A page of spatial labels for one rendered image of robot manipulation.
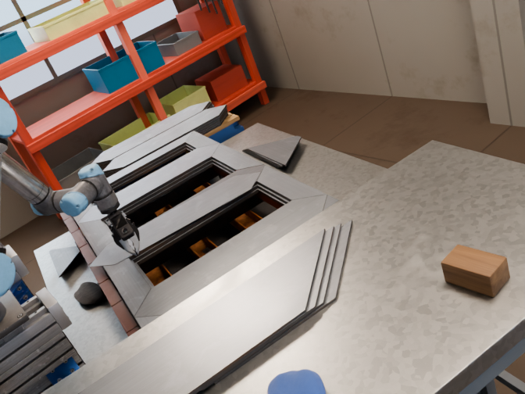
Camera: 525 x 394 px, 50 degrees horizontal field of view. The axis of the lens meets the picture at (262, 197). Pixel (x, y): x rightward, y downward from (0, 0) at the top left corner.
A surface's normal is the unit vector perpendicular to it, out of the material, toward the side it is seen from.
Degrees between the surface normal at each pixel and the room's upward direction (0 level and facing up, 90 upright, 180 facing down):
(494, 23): 90
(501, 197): 0
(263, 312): 0
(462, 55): 90
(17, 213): 90
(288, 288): 0
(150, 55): 90
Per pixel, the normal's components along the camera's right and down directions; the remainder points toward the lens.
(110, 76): 0.58, 0.21
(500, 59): -0.73, 0.54
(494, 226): -0.33, -0.82
